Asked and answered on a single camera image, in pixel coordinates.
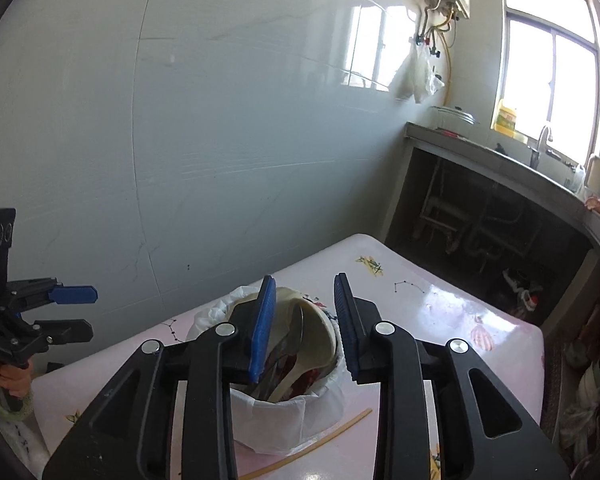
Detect single bamboo chopstick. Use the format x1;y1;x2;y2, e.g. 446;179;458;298
238;408;373;480

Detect cream ceramic spoon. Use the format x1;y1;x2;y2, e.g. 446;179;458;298
237;287;338;403

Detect small steel spoon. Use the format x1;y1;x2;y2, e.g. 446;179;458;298
252;338;288;401

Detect left forearm white sleeve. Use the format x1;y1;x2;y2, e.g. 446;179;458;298
0;389;50;479

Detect person left hand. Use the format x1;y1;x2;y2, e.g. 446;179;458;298
0;360;33;399

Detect white plastic bag liner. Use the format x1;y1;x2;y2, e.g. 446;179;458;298
187;285;347;456

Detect pink floral tablecloth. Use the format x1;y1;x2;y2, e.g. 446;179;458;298
33;234;544;479

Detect steel utensil holder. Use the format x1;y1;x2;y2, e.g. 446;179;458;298
250;356;323;402

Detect sink faucet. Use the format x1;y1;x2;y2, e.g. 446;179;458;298
528;122;552;170

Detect yellow detergent bottle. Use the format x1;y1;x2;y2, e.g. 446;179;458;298
493;100;517;136

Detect glass pot lid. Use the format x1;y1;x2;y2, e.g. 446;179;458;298
429;106;477;125

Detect hanging white plastic bag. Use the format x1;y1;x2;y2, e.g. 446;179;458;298
390;44;445;104

